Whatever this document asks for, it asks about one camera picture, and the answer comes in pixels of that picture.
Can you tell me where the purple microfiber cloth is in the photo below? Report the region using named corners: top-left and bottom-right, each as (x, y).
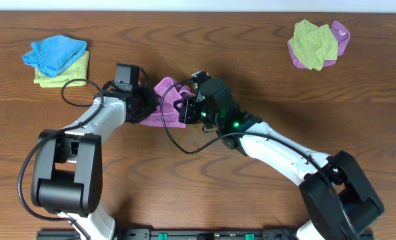
top-left (140, 77), bottom-right (194, 128)

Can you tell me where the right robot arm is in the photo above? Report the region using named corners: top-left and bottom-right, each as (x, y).
top-left (173, 97), bottom-right (385, 239)

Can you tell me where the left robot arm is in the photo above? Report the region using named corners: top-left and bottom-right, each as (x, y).
top-left (25, 84), bottom-right (157, 239)

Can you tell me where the green folded cloth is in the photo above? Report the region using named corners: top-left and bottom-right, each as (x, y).
top-left (34, 51), bottom-right (89, 88)

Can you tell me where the blue folded cloth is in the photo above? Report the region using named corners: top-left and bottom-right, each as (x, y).
top-left (22, 35), bottom-right (87, 77)

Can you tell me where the green crumpled cloth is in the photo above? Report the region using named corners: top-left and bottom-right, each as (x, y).
top-left (289, 19), bottom-right (339, 71)

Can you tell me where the right black cable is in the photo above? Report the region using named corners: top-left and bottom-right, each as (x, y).
top-left (159, 78), bottom-right (361, 240)

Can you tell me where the black cable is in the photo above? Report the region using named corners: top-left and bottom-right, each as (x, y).
top-left (159, 78), bottom-right (361, 240)
top-left (17, 67), bottom-right (151, 240)

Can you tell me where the left black cable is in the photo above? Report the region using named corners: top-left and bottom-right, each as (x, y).
top-left (17, 67), bottom-right (151, 240)

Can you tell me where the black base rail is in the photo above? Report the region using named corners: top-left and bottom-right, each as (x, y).
top-left (35, 229), bottom-right (297, 240)

